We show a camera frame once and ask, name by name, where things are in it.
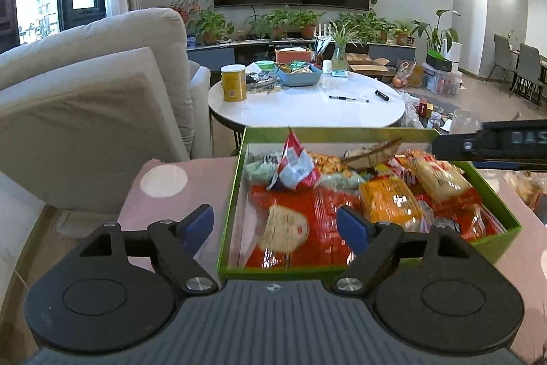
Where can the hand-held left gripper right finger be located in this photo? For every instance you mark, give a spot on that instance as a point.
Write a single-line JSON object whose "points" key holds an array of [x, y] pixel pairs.
{"points": [[357, 226]]}

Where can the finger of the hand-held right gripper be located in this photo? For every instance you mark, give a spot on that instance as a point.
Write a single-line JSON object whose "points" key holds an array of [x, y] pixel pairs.
{"points": [[455, 146]]}

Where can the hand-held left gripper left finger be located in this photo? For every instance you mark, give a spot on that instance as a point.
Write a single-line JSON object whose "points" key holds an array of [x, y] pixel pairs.
{"points": [[196, 226]]}

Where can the large red snack packet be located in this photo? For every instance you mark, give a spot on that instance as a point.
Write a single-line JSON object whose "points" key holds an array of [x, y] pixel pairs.
{"points": [[324, 219]]}

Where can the orange snack packet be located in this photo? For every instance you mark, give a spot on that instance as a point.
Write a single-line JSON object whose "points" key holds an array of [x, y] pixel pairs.
{"points": [[391, 202]]}

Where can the teal cracker snack packet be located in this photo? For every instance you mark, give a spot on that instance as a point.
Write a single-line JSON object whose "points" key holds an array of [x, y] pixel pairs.
{"points": [[342, 179]]}

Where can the orange-red yellow-edged snack packet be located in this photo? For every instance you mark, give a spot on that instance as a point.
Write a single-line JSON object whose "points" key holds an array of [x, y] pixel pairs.
{"points": [[395, 170]]}

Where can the brown paper-look snack packet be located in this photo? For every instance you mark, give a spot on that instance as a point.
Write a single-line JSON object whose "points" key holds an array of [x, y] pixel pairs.
{"points": [[371, 153]]}

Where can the white red chocolate packet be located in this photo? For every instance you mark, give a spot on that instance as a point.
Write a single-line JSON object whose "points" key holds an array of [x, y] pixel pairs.
{"points": [[297, 166]]}

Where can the green cardboard box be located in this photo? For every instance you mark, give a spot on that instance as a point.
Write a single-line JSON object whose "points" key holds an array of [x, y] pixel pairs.
{"points": [[277, 273]]}

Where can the crumpled clear plastic bag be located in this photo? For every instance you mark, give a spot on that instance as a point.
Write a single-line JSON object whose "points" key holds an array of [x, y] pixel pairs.
{"points": [[413, 110]]}

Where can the clear storage box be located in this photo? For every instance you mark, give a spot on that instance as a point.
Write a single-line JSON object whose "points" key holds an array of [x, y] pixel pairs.
{"points": [[442, 82]]}

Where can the grey dining chair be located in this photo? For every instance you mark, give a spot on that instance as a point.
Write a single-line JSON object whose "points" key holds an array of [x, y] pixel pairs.
{"points": [[501, 55], [529, 70]]}

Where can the green black box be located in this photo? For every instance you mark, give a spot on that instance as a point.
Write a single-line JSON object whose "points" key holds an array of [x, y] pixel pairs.
{"points": [[438, 61]]}

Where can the plastic bag with fruit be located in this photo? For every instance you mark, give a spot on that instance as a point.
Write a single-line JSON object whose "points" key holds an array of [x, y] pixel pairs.
{"points": [[402, 76]]}

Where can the black marker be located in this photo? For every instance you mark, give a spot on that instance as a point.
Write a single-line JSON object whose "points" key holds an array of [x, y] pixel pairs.
{"points": [[381, 95]]}

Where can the white air purifier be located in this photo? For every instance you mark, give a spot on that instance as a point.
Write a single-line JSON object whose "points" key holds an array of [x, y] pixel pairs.
{"points": [[455, 55]]}

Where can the tall leafy plant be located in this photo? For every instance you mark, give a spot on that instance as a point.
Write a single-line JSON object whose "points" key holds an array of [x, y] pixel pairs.
{"points": [[436, 33]]}

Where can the black pen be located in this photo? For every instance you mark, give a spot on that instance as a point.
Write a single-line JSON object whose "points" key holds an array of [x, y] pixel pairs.
{"points": [[348, 98]]}

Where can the open cardboard box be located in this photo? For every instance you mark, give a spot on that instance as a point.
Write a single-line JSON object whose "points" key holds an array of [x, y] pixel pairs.
{"points": [[367, 65]]}

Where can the small potted plant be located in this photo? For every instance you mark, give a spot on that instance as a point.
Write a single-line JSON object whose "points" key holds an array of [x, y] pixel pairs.
{"points": [[402, 33]]}

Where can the white round table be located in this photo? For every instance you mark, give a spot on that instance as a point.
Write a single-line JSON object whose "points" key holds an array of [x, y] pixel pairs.
{"points": [[307, 110]]}

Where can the yellow can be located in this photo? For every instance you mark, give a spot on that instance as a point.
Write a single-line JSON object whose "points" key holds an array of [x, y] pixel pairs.
{"points": [[234, 85]]}

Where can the green potted plant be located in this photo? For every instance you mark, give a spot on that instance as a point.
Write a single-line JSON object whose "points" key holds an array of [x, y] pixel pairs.
{"points": [[211, 27], [286, 21], [367, 27]]}

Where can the spider plant in glass vase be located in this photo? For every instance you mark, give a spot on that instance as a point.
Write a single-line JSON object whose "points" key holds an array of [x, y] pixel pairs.
{"points": [[342, 48]]}

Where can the white cup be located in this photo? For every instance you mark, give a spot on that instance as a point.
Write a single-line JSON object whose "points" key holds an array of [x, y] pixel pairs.
{"points": [[327, 67]]}

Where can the beige sofa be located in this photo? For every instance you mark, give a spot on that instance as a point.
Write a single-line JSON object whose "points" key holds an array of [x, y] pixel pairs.
{"points": [[94, 108]]}

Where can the blue snack basket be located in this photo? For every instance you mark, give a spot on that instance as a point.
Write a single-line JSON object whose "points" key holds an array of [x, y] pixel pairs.
{"points": [[299, 77]]}

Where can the grey television cabinet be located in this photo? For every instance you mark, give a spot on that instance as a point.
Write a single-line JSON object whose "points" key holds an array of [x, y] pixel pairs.
{"points": [[213, 55]]}

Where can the orange tissue box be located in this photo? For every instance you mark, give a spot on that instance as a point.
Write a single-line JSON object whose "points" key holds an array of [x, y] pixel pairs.
{"points": [[292, 56]]}

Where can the red decorative plant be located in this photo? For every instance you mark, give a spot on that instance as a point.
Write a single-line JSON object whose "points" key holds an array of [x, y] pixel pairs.
{"points": [[184, 8]]}

